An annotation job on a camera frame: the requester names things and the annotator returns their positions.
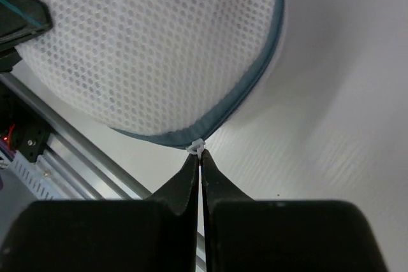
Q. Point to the aluminium rail front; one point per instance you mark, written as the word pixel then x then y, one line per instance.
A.
pixel 81 164

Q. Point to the white slotted cable duct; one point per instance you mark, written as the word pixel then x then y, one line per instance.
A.
pixel 34 179

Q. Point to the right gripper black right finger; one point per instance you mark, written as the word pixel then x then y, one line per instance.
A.
pixel 243 234

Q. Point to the white mesh laundry bag blue trim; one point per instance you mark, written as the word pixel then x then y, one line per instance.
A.
pixel 169 72

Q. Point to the left arm base black plate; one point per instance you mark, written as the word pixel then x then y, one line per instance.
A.
pixel 22 129

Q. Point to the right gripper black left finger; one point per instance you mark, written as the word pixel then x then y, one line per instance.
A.
pixel 155 234

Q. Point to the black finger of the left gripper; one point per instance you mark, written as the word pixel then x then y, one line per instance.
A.
pixel 22 20

